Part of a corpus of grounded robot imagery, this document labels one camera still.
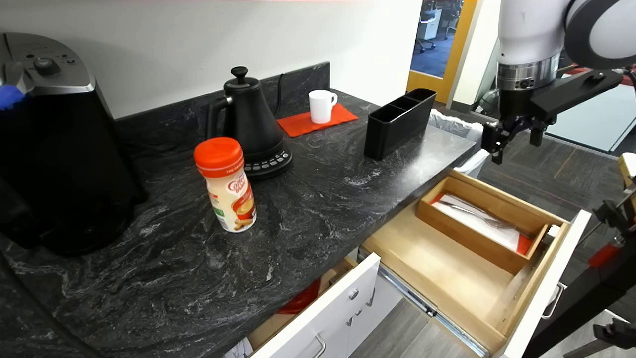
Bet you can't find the red tray liner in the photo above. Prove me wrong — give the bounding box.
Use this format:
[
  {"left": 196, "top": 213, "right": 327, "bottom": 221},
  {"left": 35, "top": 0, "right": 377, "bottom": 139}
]
[{"left": 514, "top": 231, "right": 536, "bottom": 258}]

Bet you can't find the white cabinet red top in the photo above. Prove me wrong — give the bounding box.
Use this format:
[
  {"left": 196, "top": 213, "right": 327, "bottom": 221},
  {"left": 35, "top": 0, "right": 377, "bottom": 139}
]
[{"left": 544, "top": 85, "right": 636, "bottom": 155}]

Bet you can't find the red rectangular mat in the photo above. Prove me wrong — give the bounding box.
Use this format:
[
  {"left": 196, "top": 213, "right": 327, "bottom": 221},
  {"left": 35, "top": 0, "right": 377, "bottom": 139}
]
[{"left": 274, "top": 101, "right": 359, "bottom": 139}]

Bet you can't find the black coffee maker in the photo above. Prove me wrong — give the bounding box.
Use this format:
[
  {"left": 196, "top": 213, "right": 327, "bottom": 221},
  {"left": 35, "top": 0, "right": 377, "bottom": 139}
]
[{"left": 0, "top": 30, "right": 149, "bottom": 258}]

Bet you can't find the black gooseneck kettle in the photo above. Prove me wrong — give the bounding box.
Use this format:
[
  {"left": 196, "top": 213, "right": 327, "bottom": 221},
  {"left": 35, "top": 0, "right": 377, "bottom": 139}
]
[{"left": 208, "top": 63, "right": 294, "bottom": 179}]

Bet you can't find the white ceramic mug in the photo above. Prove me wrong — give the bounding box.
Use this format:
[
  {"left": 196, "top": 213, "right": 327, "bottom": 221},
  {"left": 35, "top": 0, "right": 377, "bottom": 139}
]
[{"left": 306, "top": 87, "right": 339, "bottom": 125}]

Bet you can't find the black clamp with plug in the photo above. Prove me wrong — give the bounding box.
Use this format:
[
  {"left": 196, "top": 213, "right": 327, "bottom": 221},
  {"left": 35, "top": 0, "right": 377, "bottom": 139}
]
[{"left": 592, "top": 197, "right": 636, "bottom": 235}]

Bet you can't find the white napkin stack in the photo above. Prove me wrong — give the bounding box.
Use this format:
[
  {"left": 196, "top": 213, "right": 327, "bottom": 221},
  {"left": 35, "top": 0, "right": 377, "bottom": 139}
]
[{"left": 433, "top": 193, "right": 524, "bottom": 252}]

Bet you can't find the blue item on coffee maker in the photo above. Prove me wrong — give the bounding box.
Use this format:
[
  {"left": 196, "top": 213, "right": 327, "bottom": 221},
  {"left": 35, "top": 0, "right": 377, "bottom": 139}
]
[{"left": 0, "top": 81, "right": 27, "bottom": 113}]

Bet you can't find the open wooden drawer white front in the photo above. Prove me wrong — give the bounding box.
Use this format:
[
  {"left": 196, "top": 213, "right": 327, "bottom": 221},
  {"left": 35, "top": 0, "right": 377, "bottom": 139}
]
[{"left": 359, "top": 167, "right": 594, "bottom": 358}]

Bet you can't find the half open white drawer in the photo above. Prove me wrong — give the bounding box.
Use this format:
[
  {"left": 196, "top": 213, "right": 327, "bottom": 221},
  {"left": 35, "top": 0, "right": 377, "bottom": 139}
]
[{"left": 224, "top": 250, "right": 407, "bottom": 358}]

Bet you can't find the creamer bottle red lid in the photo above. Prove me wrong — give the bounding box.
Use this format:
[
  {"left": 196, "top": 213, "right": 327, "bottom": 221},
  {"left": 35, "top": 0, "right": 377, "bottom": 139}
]
[{"left": 192, "top": 135, "right": 258, "bottom": 235}]

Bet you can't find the wooden organizer tray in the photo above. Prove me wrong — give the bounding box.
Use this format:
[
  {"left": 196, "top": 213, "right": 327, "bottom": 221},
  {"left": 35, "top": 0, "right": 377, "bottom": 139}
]
[{"left": 413, "top": 169, "right": 570, "bottom": 274}]

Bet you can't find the red item in drawer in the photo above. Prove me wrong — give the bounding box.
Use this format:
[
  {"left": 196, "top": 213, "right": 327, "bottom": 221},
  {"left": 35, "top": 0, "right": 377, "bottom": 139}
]
[{"left": 276, "top": 280, "right": 323, "bottom": 316}]

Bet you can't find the small wooden board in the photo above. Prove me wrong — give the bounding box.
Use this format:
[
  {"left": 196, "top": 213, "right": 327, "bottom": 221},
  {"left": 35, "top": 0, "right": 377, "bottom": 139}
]
[{"left": 618, "top": 151, "right": 636, "bottom": 193}]

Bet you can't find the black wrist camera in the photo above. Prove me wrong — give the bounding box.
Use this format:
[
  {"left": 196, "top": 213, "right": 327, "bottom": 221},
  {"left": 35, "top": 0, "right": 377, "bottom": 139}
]
[{"left": 526, "top": 67, "right": 624, "bottom": 125}]

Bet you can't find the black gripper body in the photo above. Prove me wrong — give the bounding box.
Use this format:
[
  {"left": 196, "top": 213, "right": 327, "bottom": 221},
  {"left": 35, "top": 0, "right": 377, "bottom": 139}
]
[{"left": 494, "top": 87, "right": 542, "bottom": 135}]

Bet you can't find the black camera stand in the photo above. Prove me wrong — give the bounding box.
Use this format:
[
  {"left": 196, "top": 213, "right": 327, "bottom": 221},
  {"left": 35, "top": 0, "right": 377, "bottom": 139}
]
[{"left": 522, "top": 225, "right": 636, "bottom": 358}]

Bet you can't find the yellow door frame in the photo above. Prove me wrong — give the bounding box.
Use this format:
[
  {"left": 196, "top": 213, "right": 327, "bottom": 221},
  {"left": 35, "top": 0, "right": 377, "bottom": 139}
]
[{"left": 403, "top": 0, "right": 482, "bottom": 107}]

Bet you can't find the white plastic spoon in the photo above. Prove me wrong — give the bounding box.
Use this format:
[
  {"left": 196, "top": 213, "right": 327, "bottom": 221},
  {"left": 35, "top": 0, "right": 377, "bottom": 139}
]
[{"left": 443, "top": 195, "right": 514, "bottom": 235}]

